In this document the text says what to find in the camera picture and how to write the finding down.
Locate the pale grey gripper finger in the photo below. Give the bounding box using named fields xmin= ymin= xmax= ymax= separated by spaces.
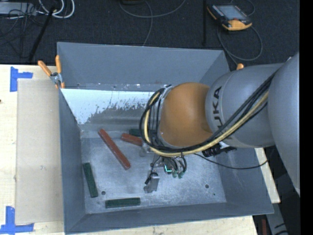
xmin=139 ymin=143 xmax=151 ymax=158
xmin=143 ymin=170 xmax=160 ymax=194

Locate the red-brown flat block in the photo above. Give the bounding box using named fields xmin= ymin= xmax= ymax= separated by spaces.
xmin=120 ymin=133 xmax=143 ymax=147
xmin=97 ymin=128 xmax=132 ymax=170

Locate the grey metal bin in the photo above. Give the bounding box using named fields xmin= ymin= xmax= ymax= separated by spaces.
xmin=56 ymin=42 xmax=275 ymax=235

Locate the pale flat board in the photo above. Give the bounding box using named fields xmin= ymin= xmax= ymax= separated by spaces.
xmin=14 ymin=78 xmax=65 ymax=225

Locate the black cylinder on white bracket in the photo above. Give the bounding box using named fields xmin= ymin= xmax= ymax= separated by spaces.
xmin=201 ymin=141 xmax=237 ymax=158

